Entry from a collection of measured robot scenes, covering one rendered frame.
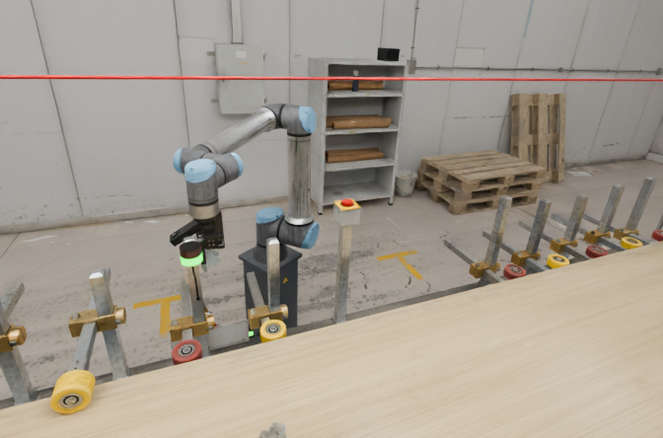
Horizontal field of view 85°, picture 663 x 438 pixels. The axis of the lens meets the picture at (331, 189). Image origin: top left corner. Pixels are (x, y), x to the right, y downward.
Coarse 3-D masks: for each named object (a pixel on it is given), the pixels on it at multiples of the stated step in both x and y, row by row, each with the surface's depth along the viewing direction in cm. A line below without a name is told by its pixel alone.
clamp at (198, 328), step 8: (184, 320) 119; (192, 320) 119; (208, 320) 120; (176, 328) 116; (184, 328) 117; (192, 328) 118; (200, 328) 119; (208, 328) 119; (176, 336) 116; (192, 336) 119
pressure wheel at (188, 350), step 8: (184, 344) 106; (192, 344) 106; (200, 344) 106; (176, 352) 103; (184, 352) 103; (192, 352) 103; (200, 352) 104; (176, 360) 100; (184, 360) 100; (192, 360) 101
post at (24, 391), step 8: (0, 304) 97; (0, 312) 96; (0, 320) 96; (0, 328) 96; (8, 328) 99; (8, 352) 100; (16, 352) 102; (0, 360) 100; (8, 360) 100; (16, 360) 102; (8, 368) 101; (16, 368) 102; (24, 368) 105; (8, 376) 102; (16, 376) 103; (24, 376) 105; (8, 384) 103; (16, 384) 104; (24, 384) 105; (16, 392) 105; (24, 392) 105; (32, 392) 108; (16, 400) 105; (24, 400) 106
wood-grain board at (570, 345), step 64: (640, 256) 163; (384, 320) 119; (448, 320) 120; (512, 320) 122; (576, 320) 123; (640, 320) 125; (128, 384) 94; (192, 384) 94; (256, 384) 95; (320, 384) 96; (384, 384) 97; (448, 384) 98; (512, 384) 99; (576, 384) 100; (640, 384) 100
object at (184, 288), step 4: (184, 280) 140; (184, 284) 137; (184, 288) 135; (188, 288) 135; (184, 292) 133; (188, 292) 133; (184, 296) 131; (188, 296) 131; (184, 300) 129; (188, 300) 129; (184, 304) 128; (188, 304) 128; (184, 308) 126; (188, 308) 126; (184, 312) 124; (188, 312) 124; (184, 316) 122; (188, 328) 117; (184, 332) 115; (188, 332) 116; (184, 336) 114; (188, 336) 114
